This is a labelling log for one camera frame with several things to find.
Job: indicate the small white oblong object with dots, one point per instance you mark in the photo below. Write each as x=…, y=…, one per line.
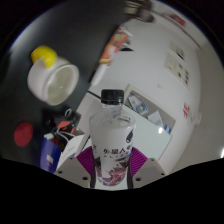
x=98, y=76

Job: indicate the blue cardboard box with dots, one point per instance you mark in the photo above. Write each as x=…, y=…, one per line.
x=50, y=155

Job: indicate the large white wall poster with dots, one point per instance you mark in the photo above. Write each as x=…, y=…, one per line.
x=176, y=70

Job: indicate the clear plastic bottle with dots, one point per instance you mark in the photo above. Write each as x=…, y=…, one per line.
x=111, y=140

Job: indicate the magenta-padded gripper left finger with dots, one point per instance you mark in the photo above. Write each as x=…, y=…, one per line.
x=85, y=161

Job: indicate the black and red tool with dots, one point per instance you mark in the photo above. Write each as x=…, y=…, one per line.
x=63, y=125

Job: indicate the small white wall poster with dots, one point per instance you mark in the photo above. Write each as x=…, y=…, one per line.
x=177, y=49

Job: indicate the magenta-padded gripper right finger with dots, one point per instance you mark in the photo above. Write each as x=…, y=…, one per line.
x=138, y=161

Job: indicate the colourful printed flat box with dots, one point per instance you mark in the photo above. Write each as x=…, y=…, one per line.
x=113, y=46

